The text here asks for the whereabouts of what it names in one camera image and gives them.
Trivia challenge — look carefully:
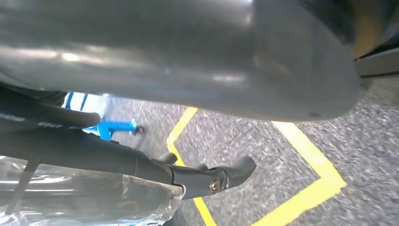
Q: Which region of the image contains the blue metal shelf rack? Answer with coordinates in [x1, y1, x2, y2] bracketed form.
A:
[62, 92, 144, 142]

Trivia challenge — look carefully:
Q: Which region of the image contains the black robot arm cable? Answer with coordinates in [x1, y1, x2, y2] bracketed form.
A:
[0, 93, 101, 130]

